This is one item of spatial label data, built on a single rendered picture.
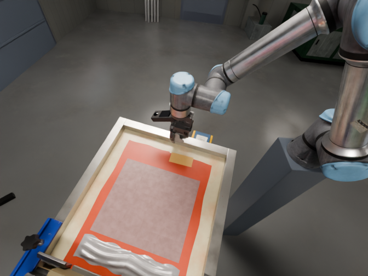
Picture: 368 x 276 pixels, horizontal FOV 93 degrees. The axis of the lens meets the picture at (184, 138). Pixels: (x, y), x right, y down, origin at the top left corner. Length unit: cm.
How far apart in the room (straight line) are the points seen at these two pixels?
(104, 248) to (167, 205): 26
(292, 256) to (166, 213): 157
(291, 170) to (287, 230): 138
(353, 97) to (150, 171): 69
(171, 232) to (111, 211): 24
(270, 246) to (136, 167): 157
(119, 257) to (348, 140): 78
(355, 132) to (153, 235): 69
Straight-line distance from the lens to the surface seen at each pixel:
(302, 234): 226
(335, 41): 557
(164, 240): 74
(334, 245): 242
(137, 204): 76
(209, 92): 55
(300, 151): 86
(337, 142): 66
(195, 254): 74
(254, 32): 586
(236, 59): 63
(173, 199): 75
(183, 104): 58
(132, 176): 80
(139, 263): 74
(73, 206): 80
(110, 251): 76
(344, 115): 59
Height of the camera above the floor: 178
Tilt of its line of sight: 50 degrees down
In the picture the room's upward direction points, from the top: 9 degrees clockwise
